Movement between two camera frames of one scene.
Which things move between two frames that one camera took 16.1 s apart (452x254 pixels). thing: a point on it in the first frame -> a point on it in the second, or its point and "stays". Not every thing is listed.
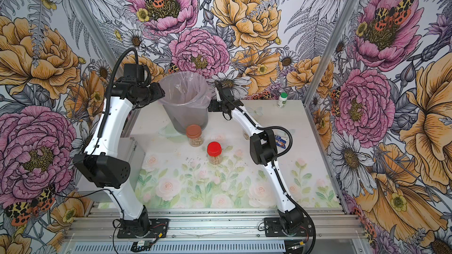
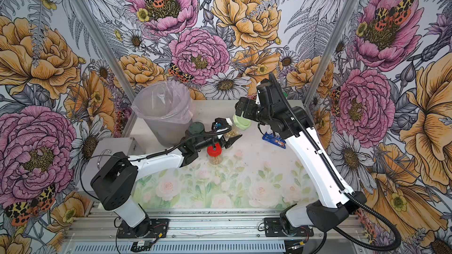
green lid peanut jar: [246, 134] -> [239, 123]
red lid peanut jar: [214, 151] stays
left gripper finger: [155, 92] -> [220, 125]
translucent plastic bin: [188, 96] -> [167, 107]
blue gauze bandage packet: [279, 141] stays
